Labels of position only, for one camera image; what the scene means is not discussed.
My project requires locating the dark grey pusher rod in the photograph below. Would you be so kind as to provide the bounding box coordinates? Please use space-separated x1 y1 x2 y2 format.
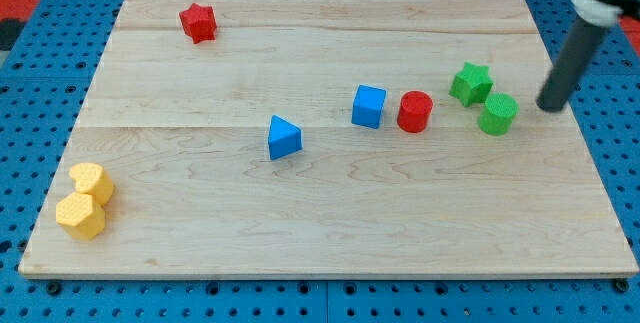
536 17 609 113

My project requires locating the wooden board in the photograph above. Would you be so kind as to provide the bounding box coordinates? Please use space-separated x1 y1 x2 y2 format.
19 0 638 280

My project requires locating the yellow heart block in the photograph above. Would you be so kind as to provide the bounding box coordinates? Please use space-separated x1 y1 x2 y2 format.
69 162 115 206

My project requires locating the green star block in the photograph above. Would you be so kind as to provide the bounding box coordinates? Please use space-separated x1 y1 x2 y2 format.
449 62 493 107

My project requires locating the red star block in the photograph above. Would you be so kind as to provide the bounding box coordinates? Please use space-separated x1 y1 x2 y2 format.
179 3 217 44

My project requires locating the red cylinder block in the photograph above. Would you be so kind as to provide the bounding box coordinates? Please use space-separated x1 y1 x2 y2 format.
397 91 433 133

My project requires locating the yellow hexagon block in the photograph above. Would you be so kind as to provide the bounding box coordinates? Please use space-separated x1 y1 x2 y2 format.
55 192 106 241

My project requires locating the green cylinder block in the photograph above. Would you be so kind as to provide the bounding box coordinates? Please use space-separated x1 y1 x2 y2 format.
477 93 519 136

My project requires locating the blue triangle block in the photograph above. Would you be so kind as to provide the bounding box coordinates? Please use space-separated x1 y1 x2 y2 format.
267 115 302 160

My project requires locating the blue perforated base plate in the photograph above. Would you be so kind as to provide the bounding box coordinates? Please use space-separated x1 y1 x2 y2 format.
1 0 639 322

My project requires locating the blue cube block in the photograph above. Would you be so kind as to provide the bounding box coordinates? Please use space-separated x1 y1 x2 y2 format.
351 85 386 129

